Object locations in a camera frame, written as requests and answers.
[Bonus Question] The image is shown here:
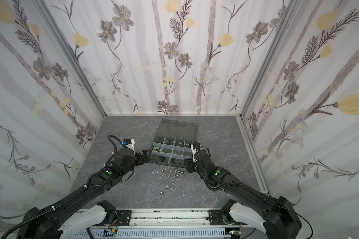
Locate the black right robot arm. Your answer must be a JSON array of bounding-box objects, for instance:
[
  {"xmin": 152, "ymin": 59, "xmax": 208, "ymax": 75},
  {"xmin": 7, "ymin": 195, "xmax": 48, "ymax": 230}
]
[{"xmin": 185, "ymin": 141, "xmax": 304, "ymax": 239}]

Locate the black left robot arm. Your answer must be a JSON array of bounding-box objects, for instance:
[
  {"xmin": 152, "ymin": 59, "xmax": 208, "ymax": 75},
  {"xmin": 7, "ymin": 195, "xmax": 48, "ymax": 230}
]
[{"xmin": 2, "ymin": 135, "xmax": 152, "ymax": 239}]

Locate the clear plastic organizer box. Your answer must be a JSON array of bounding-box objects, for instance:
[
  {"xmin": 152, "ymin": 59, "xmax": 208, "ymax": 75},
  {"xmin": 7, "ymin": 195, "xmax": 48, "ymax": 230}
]
[{"xmin": 150, "ymin": 119, "xmax": 199, "ymax": 168}]

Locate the silver bolt pile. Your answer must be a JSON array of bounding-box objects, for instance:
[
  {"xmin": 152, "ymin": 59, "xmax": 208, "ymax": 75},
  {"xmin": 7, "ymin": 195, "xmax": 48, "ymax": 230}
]
[{"xmin": 161, "ymin": 167, "xmax": 187, "ymax": 179}]

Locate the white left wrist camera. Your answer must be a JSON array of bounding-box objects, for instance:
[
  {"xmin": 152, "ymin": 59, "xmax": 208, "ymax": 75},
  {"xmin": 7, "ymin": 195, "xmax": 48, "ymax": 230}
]
[{"xmin": 122, "ymin": 138, "xmax": 135, "ymax": 152}]

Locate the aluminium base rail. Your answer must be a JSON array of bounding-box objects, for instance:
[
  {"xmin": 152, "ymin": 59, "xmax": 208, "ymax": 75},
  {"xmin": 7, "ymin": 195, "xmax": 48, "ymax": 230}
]
[{"xmin": 89, "ymin": 208, "xmax": 267, "ymax": 239}]

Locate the white slotted cable duct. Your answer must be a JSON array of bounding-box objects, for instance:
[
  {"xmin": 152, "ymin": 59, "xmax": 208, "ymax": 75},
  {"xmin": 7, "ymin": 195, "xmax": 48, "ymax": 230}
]
[{"xmin": 88, "ymin": 228, "xmax": 231, "ymax": 239}]

